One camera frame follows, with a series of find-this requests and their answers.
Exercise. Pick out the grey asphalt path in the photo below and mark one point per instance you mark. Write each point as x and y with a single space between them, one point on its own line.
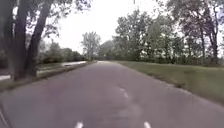
100 93

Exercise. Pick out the row of trees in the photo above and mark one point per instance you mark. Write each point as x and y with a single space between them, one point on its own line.
166 36

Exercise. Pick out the robot's own part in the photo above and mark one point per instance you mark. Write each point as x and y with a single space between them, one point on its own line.
147 125
79 125

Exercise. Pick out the small pale tree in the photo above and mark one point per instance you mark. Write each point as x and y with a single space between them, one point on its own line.
90 43

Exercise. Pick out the wide grass field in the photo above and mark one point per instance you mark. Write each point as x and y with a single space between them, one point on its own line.
186 76

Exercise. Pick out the thick dark tree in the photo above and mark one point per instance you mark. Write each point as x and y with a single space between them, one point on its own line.
19 50

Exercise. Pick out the green bushes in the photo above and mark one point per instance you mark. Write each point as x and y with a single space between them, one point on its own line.
56 55

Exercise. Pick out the grass strip with leaves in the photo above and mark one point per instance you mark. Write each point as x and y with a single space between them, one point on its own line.
20 83

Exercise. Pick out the pale side road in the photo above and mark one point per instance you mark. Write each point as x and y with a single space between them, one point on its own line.
75 62

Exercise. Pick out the leaning dark tree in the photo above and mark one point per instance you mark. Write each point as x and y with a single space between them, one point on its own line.
36 43

